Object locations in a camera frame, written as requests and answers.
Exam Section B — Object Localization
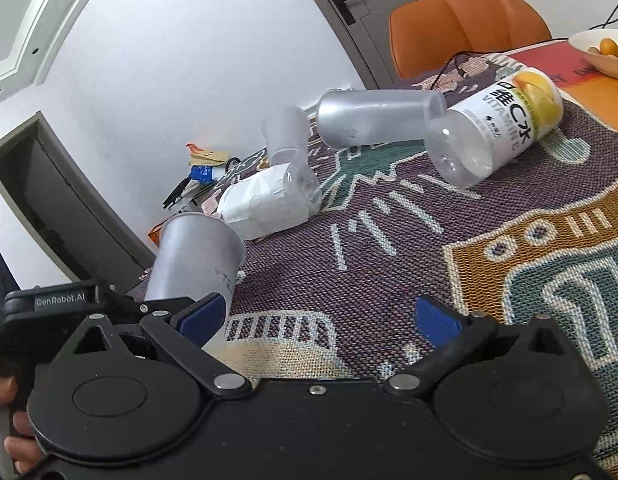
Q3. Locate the person's left hand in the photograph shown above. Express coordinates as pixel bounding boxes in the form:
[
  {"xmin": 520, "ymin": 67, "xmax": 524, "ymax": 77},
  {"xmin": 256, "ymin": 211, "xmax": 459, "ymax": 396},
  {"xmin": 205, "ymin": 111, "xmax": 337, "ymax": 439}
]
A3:
[{"xmin": 0, "ymin": 376, "xmax": 44, "ymax": 479}]

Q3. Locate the small frosted plastic cup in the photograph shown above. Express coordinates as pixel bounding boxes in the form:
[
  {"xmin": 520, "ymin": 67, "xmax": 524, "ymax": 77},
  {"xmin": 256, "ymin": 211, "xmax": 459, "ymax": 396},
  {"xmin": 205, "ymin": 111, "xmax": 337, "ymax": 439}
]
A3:
[{"xmin": 261, "ymin": 105, "xmax": 318, "ymax": 196}]

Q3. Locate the grey translucent lying cup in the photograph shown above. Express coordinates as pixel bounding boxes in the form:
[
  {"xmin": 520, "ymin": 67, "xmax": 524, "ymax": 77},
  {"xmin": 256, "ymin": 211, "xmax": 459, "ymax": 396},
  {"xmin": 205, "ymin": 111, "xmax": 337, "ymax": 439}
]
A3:
[{"xmin": 315, "ymin": 89, "xmax": 448, "ymax": 150}]

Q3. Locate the black door handle lock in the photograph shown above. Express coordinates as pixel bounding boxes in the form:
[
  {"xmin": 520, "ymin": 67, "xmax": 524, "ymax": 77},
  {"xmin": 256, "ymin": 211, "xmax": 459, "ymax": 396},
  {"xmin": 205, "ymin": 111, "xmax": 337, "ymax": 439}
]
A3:
[{"xmin": 331, "ymin": 0, "xmax": 356, "ymax": 26}]

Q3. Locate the dark open doorway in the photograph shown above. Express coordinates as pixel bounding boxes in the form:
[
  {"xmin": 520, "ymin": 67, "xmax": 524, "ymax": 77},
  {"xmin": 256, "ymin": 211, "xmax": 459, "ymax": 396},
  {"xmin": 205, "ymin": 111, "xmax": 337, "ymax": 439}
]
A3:
[{"xmin": 0, "ymin": 112, "xmax": 154, "ymax": 292}]

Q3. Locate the cream fruit bowl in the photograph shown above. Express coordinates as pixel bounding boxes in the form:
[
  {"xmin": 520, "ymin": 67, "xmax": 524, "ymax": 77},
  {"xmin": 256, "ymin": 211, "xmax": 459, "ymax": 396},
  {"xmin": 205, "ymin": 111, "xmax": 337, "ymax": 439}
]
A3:
[{"xmin": 568, "ymin": 28, "xmax": 618, "ymax": 79}]

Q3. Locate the orange leather chair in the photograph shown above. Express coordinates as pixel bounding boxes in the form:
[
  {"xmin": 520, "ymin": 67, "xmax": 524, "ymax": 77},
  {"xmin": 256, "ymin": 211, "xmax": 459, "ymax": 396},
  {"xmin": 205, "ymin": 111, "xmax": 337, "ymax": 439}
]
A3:
[{"xmin": 388, "ymin": 0, "xmax": 552, "ymax": 79}]

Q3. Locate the vitamin C plastic bottle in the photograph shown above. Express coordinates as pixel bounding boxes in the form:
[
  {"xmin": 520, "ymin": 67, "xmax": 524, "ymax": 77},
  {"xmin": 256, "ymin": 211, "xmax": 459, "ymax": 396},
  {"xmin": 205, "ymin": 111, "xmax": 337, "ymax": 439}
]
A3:
[{"xmin": 424, "ymin": 67, "xmax": 564, "ymax": 188}]

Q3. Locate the tall frosted plastic cup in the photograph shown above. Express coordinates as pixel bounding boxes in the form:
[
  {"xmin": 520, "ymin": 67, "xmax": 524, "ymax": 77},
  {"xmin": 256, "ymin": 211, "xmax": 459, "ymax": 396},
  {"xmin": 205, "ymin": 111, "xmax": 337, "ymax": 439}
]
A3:
[{"xmin": 144, "ymin": 212, "xmax": 245, "ymax": 354}]

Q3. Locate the orange shopping bag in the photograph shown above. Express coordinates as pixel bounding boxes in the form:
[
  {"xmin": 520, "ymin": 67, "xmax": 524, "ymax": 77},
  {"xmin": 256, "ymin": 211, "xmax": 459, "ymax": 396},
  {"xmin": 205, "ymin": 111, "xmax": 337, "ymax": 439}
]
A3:
[{"xmin": 148, "ymin": 223, "xmax": 163, "ymax": 246}]

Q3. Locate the black storage rack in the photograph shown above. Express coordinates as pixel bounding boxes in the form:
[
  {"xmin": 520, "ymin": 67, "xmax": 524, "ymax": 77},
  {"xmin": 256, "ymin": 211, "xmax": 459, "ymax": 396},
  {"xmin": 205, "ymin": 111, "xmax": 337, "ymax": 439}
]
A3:
[{"xmin": 163, "ymin": 157, "xmax": 241, "ymax": 209}]

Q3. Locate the patterned woven table blanket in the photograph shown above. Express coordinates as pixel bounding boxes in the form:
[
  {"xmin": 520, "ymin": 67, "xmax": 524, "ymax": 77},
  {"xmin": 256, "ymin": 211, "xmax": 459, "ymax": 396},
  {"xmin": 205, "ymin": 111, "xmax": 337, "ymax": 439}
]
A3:
[{"xmin": 200, "ymin": 39, "xmax": 618, "ymax": 476}]

